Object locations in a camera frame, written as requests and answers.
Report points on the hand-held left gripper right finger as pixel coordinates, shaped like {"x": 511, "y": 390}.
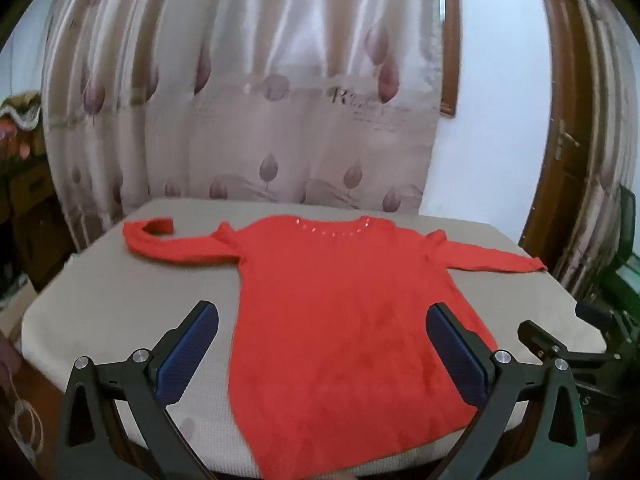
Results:
{"x": 457, "y": 355}

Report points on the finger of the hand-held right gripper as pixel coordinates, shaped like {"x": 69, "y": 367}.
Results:
{"x": 595, "y": 315}
{"x": 542, "y": 337}

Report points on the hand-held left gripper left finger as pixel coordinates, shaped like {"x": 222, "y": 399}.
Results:
{"x": 187, "y": 355}

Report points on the red knitted sweater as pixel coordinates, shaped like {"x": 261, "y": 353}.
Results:
{"x": 340, "y": 320}

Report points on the dark green object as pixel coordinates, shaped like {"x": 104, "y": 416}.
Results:
{"x": 622, "y": 260}

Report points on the white textured table cover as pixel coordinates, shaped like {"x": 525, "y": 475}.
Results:
{"x": 125, "y": 300}

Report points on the dark wooden cabinet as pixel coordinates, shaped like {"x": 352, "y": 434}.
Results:
{"x": 35, "y": 220}

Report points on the brown wooden door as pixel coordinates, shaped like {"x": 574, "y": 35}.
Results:
{"x": 560, "y": 110}

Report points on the beige curtain with leaf print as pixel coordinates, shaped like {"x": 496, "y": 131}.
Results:
{"x": 240, "y": 85}

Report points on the colourful patterned cloth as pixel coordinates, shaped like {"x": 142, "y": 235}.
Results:
{"x": 20, "y": 120}

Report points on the brown wooden window frame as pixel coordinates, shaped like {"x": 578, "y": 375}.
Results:
{"x": 450, "y": 35}

